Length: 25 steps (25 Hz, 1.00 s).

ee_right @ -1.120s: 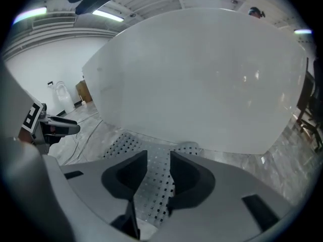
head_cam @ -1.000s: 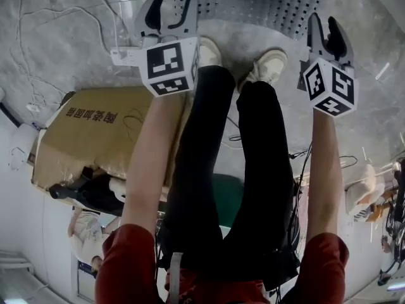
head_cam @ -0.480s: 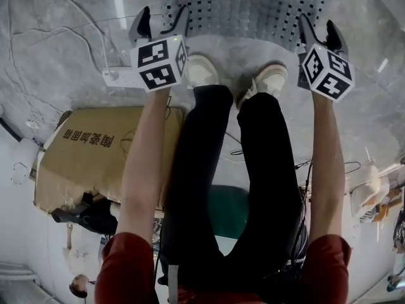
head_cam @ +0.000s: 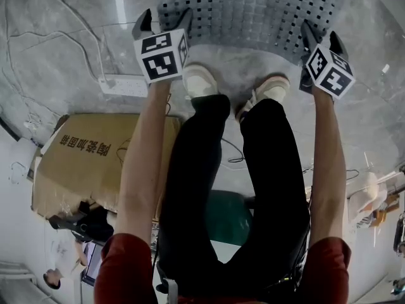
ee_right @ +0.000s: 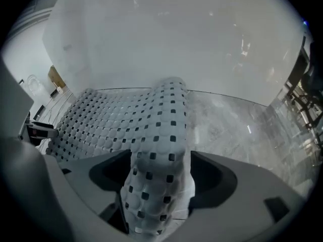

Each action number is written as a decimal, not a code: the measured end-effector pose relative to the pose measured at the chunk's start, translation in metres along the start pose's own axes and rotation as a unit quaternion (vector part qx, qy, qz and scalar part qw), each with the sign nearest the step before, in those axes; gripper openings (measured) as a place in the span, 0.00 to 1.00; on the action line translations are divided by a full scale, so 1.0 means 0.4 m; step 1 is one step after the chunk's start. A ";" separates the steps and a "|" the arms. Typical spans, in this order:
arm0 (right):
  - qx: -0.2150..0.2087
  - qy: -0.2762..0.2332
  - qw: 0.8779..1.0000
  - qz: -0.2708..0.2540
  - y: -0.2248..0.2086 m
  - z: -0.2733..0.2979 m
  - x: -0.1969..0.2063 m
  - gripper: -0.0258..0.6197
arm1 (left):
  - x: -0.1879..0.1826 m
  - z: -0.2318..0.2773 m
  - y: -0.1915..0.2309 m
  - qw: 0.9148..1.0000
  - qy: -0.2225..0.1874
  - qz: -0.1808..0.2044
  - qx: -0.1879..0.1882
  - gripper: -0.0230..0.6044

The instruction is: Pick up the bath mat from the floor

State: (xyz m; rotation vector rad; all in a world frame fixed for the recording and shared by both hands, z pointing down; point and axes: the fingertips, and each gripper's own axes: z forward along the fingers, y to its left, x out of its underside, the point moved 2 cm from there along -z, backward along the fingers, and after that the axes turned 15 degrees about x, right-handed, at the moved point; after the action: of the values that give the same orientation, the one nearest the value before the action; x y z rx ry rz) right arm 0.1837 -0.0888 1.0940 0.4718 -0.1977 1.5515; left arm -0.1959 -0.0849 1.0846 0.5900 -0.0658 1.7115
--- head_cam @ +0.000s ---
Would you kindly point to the person's red shirt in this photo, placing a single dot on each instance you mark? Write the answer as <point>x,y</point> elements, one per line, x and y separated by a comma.
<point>126,264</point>

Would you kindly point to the laptop screen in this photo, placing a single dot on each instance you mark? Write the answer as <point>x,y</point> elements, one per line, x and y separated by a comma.
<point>93,261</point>

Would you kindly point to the person's right forearm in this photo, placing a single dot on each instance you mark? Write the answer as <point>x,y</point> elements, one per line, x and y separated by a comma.
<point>327,169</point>

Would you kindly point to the person's white shoe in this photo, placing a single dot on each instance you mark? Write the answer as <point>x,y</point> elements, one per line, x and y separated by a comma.
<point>272,87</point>
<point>199,81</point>

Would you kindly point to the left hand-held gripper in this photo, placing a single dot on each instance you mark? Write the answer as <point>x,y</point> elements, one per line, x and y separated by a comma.
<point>159,65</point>

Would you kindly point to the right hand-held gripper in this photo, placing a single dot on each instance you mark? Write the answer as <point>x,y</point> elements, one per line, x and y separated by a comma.
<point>332,78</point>

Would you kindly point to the green stool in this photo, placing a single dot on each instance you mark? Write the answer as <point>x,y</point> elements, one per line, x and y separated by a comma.
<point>228,214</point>

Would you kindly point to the person's left forearm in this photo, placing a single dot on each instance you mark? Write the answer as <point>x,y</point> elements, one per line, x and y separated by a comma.
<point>142,154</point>

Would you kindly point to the beige bag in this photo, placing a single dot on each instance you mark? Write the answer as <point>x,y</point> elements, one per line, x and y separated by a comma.
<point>367,195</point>

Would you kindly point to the white power strip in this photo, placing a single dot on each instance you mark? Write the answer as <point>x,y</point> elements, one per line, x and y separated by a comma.
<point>123,85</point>

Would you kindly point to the large printed cardboard box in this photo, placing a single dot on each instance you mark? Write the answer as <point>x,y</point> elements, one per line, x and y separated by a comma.
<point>82,169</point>

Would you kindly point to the grey perforated bath mat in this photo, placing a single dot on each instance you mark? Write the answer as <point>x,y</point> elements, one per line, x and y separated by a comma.
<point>253,11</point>

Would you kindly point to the person's right white shoe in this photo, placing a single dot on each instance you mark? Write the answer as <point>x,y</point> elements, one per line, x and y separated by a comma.
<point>272,87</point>

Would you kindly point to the person's black trousers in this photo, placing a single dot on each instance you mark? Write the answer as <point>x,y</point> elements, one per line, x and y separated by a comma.
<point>196,169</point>

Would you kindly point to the person's left white shoe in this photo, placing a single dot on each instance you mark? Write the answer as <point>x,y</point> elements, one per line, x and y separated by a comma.
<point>199,81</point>

